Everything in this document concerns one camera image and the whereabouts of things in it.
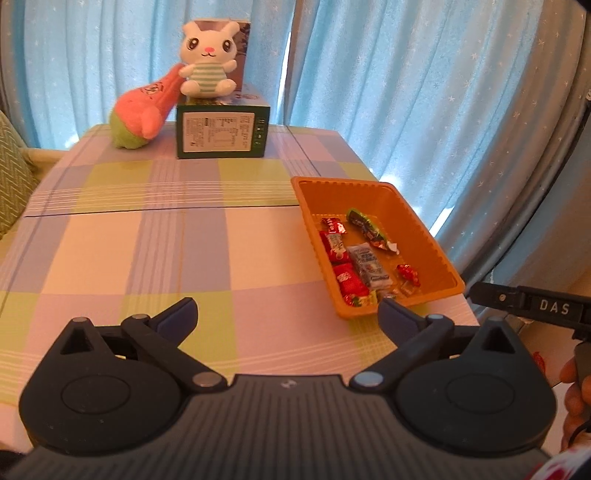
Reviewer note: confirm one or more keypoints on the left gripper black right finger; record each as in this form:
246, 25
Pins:
418, 341

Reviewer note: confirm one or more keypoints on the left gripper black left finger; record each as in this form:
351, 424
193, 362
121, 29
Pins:
157, 341

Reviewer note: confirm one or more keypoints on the green yellow candy packet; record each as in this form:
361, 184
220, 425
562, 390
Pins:
372, 299

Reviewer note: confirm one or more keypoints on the red candy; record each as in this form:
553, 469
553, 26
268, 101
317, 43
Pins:
408, 274

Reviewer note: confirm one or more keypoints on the red snack packet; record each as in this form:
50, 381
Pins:
349, 282

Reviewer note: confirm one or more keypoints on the clear black snack packet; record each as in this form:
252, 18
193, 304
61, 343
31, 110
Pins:
369, 268

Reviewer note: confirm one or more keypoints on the green snack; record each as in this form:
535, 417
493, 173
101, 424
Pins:
370, 230

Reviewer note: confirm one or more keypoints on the small red white packet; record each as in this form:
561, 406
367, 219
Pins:
333, 225

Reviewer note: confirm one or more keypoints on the person's right hand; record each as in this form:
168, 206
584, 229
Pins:
576, 400

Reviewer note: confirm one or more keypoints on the grey side curtain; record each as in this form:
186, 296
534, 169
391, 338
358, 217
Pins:
525, 220

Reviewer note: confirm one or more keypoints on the orange plastic tray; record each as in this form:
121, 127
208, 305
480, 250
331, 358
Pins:
333, 197

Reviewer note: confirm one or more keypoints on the checked pastel tablecloth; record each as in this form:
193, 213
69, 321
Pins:
112, 232

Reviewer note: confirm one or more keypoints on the green zigzag cushion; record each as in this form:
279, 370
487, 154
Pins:
17, 176

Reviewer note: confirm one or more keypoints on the dark green printed box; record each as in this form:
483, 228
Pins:
235, 126

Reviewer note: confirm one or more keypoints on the light blue star curtain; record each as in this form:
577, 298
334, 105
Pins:
418, 89

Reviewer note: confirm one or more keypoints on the white bunny plush toy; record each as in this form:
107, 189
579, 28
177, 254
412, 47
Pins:
208, 57

